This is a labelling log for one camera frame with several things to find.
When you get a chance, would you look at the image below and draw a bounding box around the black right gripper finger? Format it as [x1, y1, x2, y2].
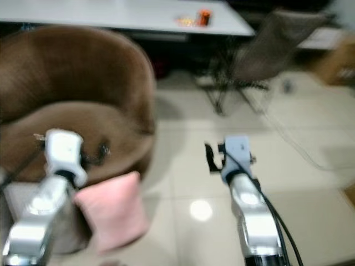
[205, 143, 219, 173]

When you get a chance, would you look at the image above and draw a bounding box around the pink square pillow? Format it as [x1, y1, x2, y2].
[74, 171, 150, 255]

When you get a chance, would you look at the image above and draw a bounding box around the brown round plush armchair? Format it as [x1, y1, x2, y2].
[0, 24, 158, 187]

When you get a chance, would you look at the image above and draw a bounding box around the grey fabric folding chair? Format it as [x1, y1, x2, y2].
[193, 8, 334, 116]

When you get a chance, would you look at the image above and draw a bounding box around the white long table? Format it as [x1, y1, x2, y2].
[0, 0, 256, 37]

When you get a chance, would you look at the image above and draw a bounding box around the yellow snack packet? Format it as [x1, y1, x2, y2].
[174, 16, 199, 28]

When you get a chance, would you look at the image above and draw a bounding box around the orange drink can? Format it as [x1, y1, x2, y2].
[197, 8, 212, 28]

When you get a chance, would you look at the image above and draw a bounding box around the light wooden cabinet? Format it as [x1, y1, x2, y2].
[317, 34, 355, 87]

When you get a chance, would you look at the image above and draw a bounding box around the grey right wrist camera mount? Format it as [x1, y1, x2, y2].
[219, 135, 255, 185]

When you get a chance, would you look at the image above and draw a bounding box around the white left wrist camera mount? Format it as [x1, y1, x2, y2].
[44, 129, 88, 187]

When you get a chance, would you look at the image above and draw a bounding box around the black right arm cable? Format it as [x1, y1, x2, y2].
[225, 151, 305, 266]

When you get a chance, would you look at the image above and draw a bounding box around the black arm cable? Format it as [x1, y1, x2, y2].
[225, 151, 305, 266]
[0, 150, 48, 192]

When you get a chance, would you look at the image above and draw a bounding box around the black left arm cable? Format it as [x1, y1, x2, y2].
[0, 150, 48, 192]

